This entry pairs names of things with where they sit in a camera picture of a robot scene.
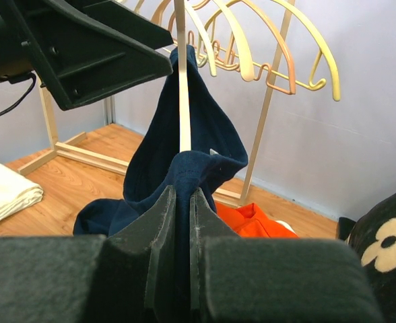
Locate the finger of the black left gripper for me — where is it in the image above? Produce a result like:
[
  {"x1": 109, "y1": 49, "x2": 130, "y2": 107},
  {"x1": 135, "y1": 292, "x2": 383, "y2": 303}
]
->
[
  {"x1": 78, "y1": 0, "x2": 174, "y2": 50},
  {"x1": 2, "y1": 1, "x2": 172, "y2": 110}
]

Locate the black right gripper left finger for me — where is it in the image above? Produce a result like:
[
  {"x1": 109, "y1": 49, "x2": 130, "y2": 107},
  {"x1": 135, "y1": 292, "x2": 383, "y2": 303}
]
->
[{"x1": 0, "y1": 186, "x2": 176, "y2": 322}]

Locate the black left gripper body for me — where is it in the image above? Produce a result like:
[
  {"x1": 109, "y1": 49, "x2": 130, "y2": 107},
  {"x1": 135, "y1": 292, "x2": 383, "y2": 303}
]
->
[{"x1": 0, "y1": 0, "x2": 47, "y2": 87}]

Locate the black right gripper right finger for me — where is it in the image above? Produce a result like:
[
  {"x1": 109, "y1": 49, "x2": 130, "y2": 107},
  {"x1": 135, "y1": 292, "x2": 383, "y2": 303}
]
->
[{"x1": 190, "y1": 190, "x2": 384, "y2": 322}]

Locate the pink hanger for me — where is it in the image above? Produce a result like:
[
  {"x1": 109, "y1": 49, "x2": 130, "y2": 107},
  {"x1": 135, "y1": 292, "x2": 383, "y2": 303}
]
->
[{"x1": 130, "y1": 0, "x2": 219, "y2": 77}]

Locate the orange t shirt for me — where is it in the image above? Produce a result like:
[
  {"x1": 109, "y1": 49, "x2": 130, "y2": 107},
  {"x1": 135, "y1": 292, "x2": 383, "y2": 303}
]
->
[{"x1": 216, "y1": 202, "x2": 299, "y2": 238}]

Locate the white pink t shirt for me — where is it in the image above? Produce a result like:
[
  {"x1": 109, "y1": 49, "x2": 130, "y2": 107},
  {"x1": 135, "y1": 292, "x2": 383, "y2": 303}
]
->
[{"x1": 275, "y1": 220, "x2": 296, "y2": 234}]

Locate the cream hanger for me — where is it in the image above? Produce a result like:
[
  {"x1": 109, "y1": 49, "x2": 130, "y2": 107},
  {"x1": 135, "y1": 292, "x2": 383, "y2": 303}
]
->
[
  {"x1": 213, "y1": 0, "x2": 255, "y2": 82},
  {"x1": 174, "y1": 0, "x2": 191, "y2": 152}
]

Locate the navy blue t shirt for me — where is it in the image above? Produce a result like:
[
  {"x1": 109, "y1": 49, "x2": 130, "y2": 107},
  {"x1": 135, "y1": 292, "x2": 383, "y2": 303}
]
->
[{"x1": 73, "y1": 46, "x2": 248, "y2": 322}]

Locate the orange hanger with metal hook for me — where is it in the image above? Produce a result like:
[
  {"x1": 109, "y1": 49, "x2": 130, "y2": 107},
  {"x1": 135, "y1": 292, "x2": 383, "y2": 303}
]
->
[{"x1": 150, "y1": 0, "x2": 297, "y2": 96}]

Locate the yellow hanger with metal hook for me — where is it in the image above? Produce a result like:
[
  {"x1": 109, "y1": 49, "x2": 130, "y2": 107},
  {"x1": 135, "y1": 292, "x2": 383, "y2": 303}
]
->
[{"x1": 204, "y1": 0, "x2": 341, "y2": 102}]

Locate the wooden clothes rack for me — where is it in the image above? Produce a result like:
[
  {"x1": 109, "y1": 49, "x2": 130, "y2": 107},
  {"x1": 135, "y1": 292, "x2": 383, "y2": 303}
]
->
[{"x1": 13, "y1": 1, "x2": 295, "y2": 207}]

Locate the folded cream cloth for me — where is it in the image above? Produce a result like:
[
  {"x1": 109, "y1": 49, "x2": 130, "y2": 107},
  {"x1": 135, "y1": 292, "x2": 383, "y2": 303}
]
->
[{"x1": 0, "y1": 164, "x2": 44, "y2": 221}]

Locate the black floral blanket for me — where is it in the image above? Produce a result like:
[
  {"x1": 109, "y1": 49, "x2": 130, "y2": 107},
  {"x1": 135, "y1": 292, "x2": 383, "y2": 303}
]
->
[{"x1": 336, "y1": 193, "x2": 396, "y2": 322}]

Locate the metal corner post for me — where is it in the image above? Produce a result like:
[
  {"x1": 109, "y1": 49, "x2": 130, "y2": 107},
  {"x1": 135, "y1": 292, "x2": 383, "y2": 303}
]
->
[{"x1": 103, "y1": 96, "x2": 116, "y2": 125}]

